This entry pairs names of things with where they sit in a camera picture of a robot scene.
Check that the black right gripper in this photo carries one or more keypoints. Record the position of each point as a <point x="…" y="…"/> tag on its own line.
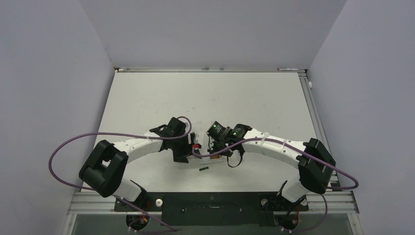
<point x="228" y="153"/>

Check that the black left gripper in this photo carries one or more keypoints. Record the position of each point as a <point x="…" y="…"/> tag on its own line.
<point x="181" y="156"/>

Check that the white remote control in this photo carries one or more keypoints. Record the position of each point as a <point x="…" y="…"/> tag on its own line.
<point x="214" y="158"/>

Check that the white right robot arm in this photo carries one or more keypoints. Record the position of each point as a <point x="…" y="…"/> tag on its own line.
<point x="311" y="158"/>

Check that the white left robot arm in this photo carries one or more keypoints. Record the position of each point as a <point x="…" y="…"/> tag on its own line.
<point x="104" y="168"/>

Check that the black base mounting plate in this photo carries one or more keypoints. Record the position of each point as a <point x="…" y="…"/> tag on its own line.
<point x="219" y="208"/>

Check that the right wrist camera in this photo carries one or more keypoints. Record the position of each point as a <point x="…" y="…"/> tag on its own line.
<point x="205" y="141"/>

